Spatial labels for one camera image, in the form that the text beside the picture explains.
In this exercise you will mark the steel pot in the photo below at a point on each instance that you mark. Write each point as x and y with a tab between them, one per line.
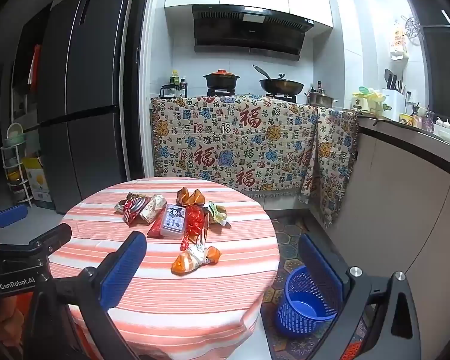
320	99

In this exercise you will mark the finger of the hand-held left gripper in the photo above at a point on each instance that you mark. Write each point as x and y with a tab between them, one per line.
11	213
52	238

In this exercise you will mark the cream appliance with yellow items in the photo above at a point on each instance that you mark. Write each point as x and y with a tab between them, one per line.
365	101

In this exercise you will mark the hanging wall ornament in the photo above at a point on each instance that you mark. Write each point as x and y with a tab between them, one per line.
397	41

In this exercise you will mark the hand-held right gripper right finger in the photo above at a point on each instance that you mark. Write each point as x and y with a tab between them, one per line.
318	266

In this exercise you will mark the green bowl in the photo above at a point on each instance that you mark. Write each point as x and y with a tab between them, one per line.
15	135

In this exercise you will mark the black gas stove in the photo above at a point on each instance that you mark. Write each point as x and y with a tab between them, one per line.
219	92

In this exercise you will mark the white ceramic shakers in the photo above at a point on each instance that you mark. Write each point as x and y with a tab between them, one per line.
444	122

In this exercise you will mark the orange white snack wrapper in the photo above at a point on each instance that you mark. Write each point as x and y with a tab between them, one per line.
195	258

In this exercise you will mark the white plastic box cartoon print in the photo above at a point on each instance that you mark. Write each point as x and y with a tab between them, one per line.
173	220

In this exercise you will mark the hanging metal trivet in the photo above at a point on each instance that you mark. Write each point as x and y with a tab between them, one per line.
412	27

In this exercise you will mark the crushed orange can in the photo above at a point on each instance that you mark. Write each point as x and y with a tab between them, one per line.
189	197

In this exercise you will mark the red hanging item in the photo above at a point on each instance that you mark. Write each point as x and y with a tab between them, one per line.
33	63

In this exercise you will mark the glass jars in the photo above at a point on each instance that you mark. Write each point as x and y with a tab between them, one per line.
424	119

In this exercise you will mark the red snack wrapper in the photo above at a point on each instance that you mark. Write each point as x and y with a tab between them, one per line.
155	229

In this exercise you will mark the red shiny ribbon wrapper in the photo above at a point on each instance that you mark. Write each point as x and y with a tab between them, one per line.
195	220

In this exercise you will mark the black clay pot orange lid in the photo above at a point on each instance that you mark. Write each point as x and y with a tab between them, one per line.
221	79

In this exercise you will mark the yellow cap bottle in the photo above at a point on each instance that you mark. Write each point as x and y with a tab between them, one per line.
174	78

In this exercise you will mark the crushed red can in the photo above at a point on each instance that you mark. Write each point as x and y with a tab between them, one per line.
131	210

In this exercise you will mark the person's left hand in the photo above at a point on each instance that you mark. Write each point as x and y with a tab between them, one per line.
2	320

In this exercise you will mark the small printed blanket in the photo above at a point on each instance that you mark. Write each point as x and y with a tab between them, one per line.
333	165

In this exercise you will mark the black range hood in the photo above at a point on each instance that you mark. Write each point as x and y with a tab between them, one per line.
247	30

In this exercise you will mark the round table striped tablecloth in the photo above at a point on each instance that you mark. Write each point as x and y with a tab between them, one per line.
210	300

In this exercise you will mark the white knife block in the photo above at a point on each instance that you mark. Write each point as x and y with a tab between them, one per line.
393	99

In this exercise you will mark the black wok with lid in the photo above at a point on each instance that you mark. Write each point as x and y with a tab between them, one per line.
281	85

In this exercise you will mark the blue plastic basket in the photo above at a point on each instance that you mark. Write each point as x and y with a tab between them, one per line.
303	307

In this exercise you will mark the dark sauce bottle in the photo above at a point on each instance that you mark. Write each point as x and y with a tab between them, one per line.
183	87

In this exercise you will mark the yellow cardboard box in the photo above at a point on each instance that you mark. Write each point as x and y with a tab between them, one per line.
35	180

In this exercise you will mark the dark grey refrigerator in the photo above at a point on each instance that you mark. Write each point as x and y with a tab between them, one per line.
82	82

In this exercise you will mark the grey kitchen counter cabinet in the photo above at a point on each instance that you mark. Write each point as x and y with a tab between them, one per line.
397	195

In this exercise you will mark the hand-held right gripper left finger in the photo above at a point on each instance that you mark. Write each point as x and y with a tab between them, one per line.
123	270

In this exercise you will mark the large printed blanket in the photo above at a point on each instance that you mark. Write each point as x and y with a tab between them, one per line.
228	146

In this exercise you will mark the white carton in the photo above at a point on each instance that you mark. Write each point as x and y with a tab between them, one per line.
152	208

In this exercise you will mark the glass kettle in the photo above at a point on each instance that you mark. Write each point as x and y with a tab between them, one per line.
167	92

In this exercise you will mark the green yellow snack packet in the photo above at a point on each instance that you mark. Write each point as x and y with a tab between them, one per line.
217	213

